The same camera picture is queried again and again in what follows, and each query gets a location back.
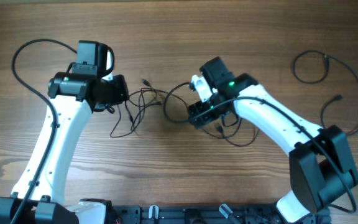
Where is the right camera cable black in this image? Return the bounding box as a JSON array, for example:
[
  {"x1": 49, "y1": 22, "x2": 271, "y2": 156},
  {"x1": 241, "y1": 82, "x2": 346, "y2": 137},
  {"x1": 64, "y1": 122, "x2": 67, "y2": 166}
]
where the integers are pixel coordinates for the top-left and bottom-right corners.
[{"x1": 208, "y1": 85, "x2": 358, "y2": 213}]

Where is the camera cable black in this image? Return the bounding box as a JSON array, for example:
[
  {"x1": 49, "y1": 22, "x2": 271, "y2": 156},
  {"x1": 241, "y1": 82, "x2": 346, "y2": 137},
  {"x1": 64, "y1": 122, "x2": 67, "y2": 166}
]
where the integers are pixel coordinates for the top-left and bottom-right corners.
[
  {"x1": 9, "y1": 38, "x2": 79, "y2": 224},
  {"x1": 208, "y1": 85, "x2": 358, "y2": 213}
]

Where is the black USB cable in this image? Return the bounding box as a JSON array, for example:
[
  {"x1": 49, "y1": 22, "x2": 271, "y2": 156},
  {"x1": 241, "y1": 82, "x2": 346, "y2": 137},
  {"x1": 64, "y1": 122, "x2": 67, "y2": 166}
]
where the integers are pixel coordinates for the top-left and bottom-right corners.
[{"x1": 291, "y1": 50, "x2": 358, "y2": 138}]

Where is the left camera cable black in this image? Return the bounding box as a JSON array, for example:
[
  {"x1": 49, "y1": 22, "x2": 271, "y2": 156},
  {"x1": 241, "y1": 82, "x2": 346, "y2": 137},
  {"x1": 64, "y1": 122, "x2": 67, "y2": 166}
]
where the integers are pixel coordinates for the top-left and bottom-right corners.
[{"x1": 9, "y1": 38, "x2": 79, "y2": 224}]

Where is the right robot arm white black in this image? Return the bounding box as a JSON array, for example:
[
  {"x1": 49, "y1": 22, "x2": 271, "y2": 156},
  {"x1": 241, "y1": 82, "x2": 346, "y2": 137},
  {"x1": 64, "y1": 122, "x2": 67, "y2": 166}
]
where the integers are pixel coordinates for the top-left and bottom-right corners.
[{"x1": 188, "y1": 57, "x2": 358, "y2": 223}]

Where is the thin black cable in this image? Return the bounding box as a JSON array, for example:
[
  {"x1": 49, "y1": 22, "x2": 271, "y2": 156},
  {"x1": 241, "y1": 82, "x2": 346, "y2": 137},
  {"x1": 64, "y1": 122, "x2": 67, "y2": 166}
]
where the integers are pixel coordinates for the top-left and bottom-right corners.
[{"x1": 109, "y1": 78, "x2": 260, "y2": 147}]

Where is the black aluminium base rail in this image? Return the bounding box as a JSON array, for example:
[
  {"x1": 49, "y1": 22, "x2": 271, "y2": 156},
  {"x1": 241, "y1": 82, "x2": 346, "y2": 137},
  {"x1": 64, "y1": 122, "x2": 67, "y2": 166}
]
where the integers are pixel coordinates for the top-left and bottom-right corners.
[{"x1": 110, "y1": 203, "x2": 332, "y2": 224}]

